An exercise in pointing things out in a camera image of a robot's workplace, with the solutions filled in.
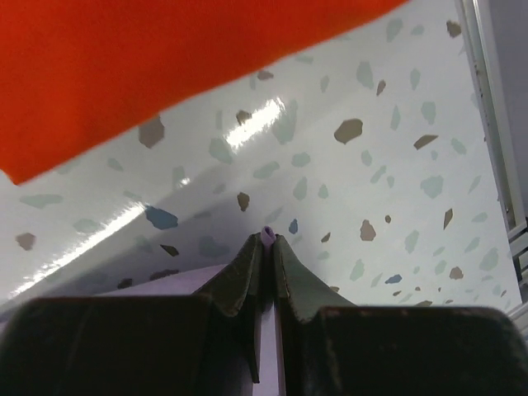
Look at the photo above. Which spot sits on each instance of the aluminium frame rail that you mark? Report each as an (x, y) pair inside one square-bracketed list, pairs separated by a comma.
[(481, 46)]

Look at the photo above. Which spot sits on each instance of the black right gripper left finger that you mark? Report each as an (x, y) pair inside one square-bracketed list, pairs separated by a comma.
[(144, 346)]

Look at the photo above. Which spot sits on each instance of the orange folded t shirt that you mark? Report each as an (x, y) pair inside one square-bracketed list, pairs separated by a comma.
[(77, 73)]

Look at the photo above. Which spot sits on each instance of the purple t shirt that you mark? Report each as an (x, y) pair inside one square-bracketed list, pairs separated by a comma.
[(268, 330)]

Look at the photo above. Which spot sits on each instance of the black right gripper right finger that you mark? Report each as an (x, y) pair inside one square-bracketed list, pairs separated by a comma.
[(330, 346)]

